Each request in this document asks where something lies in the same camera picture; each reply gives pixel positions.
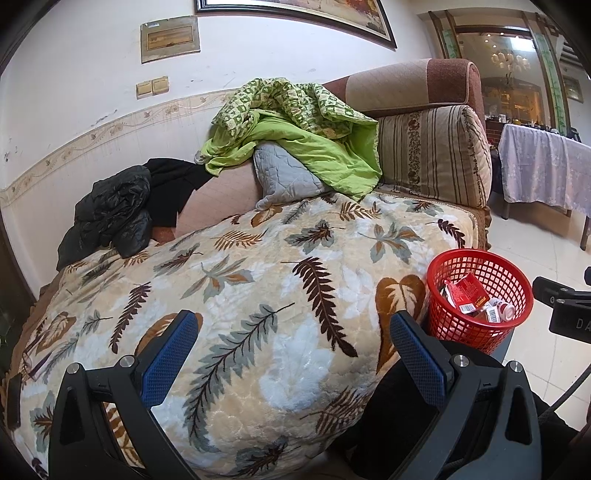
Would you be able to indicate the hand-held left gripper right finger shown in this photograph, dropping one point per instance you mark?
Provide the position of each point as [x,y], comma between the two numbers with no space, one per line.
[418,357]

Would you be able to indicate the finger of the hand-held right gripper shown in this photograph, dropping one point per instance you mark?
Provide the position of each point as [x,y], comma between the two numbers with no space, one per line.
[554,291]

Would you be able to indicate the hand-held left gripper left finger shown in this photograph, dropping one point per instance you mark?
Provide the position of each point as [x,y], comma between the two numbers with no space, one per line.
[168,360]

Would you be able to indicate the red plastic mesh basket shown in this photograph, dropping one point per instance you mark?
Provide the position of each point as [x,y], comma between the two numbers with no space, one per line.
[461,332]

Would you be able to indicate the torn red and white wrapper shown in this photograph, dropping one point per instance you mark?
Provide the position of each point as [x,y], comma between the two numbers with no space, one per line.
[466,293]

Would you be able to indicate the leaf print blanket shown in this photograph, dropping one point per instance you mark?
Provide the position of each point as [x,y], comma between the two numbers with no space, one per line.
[277,300]

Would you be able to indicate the table with lilac tablecloth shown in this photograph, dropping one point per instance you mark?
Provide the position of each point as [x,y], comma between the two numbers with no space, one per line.
[540,166]

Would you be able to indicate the black smartphone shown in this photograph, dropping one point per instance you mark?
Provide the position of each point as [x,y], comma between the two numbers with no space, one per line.
[14,401]

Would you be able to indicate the black puffer jacket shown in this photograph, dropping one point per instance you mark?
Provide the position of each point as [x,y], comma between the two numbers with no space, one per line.
[111,207]

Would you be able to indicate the dark wooden glass door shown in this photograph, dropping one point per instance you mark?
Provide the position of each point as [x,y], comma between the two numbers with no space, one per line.
[14,300]

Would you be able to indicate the black cloth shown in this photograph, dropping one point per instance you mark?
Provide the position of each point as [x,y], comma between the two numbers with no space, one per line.
[171,189]

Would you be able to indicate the striped floral sofa cushion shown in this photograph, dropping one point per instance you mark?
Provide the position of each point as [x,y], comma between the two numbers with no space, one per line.
[429,152]

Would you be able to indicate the wooden cabinet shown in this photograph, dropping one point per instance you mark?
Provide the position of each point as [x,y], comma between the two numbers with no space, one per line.
[512,101]

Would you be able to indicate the clear glass object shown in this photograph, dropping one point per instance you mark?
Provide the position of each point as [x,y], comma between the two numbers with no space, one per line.
[199,159]

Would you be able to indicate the grey quilted pillow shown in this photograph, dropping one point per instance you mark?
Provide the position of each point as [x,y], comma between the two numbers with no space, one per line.
[281,175]

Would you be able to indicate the green patterned quilt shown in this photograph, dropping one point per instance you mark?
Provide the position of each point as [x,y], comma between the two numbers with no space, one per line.
[323,157]

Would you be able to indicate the chandelier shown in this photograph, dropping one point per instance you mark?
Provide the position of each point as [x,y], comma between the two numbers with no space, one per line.
[510,61]

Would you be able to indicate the brown fabric sofa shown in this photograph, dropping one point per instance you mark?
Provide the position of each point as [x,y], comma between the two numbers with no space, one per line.
[406,83]

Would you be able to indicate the wooden framed doorway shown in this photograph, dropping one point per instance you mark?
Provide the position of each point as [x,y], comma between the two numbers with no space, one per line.
[445,41]

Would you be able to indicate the large dark framed painting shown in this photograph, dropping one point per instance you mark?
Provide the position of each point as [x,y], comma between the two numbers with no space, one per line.
[323,14]

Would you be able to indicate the gold wall switch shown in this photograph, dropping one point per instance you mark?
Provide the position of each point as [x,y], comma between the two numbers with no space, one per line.
[160,85]
[144,89]

